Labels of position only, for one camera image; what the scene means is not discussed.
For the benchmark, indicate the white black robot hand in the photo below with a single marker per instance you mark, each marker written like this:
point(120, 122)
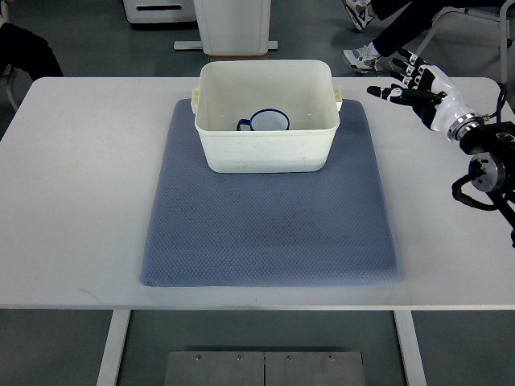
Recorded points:
point(434, 98)

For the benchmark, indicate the blue enamel mug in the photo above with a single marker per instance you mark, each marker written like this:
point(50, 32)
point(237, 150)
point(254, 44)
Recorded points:
point(266, 120)

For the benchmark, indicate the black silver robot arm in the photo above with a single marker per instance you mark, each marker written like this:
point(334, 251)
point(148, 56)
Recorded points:
point(489, 182)

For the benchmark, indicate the white plastic box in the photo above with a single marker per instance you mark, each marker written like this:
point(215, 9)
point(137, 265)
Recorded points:
point(234, 90)

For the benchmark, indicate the white sneaker near table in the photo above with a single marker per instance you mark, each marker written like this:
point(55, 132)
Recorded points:
point(362, 59)

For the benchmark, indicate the person leg black trousers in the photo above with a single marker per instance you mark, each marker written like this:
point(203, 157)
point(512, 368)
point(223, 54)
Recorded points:
point(416, 17)

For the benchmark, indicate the white sneaker raised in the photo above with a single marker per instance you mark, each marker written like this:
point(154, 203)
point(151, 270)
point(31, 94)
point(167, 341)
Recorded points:
point(360, 12)

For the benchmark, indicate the blue textured mat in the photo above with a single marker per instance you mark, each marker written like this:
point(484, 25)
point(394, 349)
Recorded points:
point(323, 228)

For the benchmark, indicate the right white table leg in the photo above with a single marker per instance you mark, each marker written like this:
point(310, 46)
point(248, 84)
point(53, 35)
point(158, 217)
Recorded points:
point(408, 343)

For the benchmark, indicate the white table leg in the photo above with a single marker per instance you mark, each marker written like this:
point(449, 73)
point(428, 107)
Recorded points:
point(114, 347)
point(408, 343)

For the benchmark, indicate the white appliance with slot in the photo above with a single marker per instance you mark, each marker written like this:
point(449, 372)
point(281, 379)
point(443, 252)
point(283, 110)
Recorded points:
point(159, 11)

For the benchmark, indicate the person in black clothing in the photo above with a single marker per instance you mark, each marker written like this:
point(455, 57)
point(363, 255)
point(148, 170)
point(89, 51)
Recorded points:
point(27, 52)

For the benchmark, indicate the left white table leg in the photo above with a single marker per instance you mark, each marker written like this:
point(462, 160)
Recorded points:
point(114, 347)

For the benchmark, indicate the white frame chair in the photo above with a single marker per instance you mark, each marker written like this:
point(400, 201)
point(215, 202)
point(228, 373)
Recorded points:
point(499, 18)

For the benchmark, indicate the white pedestal cabinet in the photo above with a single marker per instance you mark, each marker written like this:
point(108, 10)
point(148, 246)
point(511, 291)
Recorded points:
point(231, 28)

